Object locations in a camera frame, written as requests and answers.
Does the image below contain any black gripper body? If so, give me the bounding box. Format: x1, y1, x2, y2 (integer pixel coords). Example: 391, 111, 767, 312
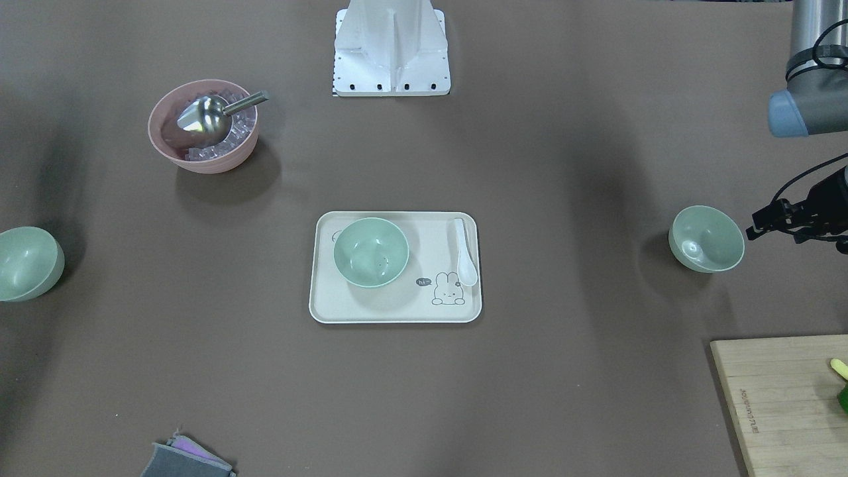
746, 167, 847, 254

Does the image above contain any green bowl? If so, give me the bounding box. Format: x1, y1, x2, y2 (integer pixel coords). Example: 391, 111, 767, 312
1, 227, 66, 302
667, 205, 745, 274
333, 217, 411, 289

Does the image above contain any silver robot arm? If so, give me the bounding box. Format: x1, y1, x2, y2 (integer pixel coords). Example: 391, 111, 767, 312
745, 1, 847, 254

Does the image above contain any yellow plastic knife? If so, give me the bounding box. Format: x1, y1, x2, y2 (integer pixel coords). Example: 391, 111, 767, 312
829, 358, 848, 381

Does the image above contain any green lime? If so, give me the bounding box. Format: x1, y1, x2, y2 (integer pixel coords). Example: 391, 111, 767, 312
837, 386, 848, 414

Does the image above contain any wooden cutting board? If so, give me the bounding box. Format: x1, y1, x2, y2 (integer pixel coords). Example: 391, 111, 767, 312
710, 335, 847, 476

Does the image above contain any white spoon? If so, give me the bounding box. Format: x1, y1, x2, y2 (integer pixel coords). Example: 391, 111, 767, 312
453, 218, 479, 287

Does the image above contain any beige rabbit tray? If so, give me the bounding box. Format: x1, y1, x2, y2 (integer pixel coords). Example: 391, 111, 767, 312
309, 211, 484, 324

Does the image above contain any green bowl on tray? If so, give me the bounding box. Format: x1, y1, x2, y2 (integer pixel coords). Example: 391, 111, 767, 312
333, 217, 411, 289

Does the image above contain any metal ice scoop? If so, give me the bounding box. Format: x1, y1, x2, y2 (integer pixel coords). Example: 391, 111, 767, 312
175, 91, 270, 148

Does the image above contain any pink bowl with ice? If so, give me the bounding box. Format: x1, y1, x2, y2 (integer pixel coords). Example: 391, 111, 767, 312
146, 79, 258, 174

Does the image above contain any grey folded cloth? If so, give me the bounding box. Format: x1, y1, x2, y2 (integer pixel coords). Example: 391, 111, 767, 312
140, 433, 237, 476

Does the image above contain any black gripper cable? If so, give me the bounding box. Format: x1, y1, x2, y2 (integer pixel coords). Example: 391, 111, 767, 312
771, 154, 848, 207

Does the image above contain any white pedestal column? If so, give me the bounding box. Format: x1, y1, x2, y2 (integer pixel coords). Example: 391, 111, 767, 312
331, 1, 452, 97

